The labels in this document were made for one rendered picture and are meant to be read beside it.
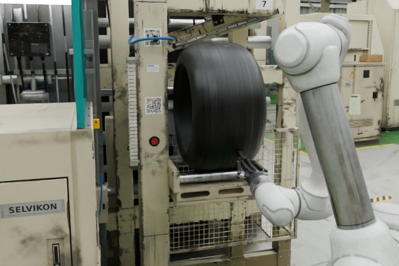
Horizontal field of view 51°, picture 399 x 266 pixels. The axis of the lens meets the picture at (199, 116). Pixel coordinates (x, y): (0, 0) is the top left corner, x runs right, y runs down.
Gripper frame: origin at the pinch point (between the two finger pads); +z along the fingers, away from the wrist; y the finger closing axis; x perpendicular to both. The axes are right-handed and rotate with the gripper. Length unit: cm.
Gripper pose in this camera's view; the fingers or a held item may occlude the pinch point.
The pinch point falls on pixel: (241, 157)
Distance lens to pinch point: 174.4
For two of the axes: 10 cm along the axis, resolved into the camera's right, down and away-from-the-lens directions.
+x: -0.6, 9.2, 3.9
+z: -2.5, -3.9, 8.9
